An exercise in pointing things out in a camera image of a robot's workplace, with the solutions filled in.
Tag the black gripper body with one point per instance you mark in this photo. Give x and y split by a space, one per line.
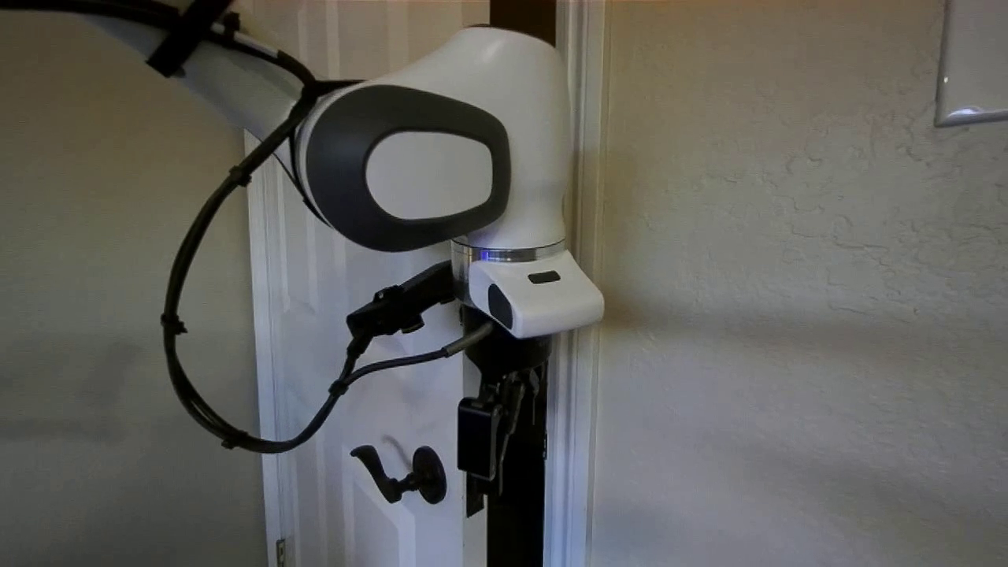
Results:
484 443

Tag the white panel door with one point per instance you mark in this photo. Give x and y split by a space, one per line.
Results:
304 366

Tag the metal door hinge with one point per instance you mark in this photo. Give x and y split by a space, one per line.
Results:
281 551

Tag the white door frame trim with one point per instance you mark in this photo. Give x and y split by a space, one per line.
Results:
584 443

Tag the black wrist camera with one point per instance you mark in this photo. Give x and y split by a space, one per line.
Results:
405 300

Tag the white wall switch plate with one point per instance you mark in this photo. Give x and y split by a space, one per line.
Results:
976 64

